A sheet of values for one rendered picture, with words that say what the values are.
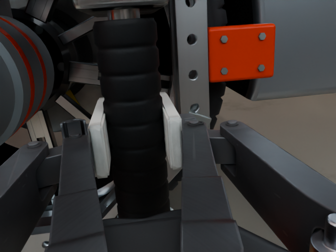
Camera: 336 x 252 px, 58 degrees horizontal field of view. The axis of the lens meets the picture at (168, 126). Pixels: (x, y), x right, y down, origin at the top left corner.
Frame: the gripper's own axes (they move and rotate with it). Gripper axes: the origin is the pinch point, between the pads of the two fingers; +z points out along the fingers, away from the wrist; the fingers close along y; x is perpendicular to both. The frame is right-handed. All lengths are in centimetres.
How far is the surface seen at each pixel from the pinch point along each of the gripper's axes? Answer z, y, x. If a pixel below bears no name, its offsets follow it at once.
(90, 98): 45.7, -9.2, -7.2
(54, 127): 46, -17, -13
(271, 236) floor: 85, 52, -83
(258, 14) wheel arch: 35.5, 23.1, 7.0
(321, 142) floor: 175, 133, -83
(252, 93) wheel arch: 35.5, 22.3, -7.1
